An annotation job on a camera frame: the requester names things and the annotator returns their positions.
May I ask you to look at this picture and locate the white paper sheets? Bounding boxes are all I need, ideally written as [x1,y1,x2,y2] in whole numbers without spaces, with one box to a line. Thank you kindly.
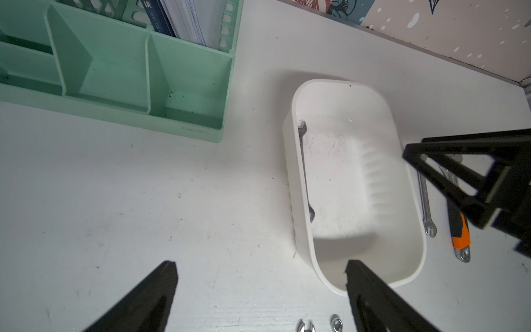
[162,0,226,49]

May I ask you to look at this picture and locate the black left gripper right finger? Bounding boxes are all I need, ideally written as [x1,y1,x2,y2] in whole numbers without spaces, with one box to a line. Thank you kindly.
[345,260,438,331]

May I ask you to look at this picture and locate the white plastic storage box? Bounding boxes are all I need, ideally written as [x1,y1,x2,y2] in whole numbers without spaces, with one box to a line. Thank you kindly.
[282,79,427,296]

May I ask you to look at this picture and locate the thin silver combination wrench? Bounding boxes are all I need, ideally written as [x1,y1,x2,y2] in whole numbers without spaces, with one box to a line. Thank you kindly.
[297,120,316,224]

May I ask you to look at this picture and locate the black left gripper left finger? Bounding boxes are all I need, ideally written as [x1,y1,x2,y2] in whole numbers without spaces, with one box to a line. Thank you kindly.
[86,261,178,331]

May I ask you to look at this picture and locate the silver wrench marked 11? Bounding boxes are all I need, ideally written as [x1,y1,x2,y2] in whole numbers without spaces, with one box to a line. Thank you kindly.
[295,319,316,332]

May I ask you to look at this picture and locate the green plastic file organizer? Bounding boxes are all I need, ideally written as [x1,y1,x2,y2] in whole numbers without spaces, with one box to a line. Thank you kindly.
[1,1,243,142]

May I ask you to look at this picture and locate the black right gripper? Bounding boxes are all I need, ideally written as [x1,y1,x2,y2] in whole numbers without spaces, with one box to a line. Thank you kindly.
[402,129,530,257]

